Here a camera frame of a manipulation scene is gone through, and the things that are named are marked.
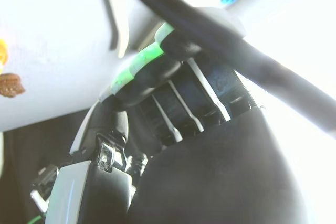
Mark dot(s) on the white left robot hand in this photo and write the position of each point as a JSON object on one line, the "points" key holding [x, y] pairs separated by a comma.
{"points": [[210, 169]]}

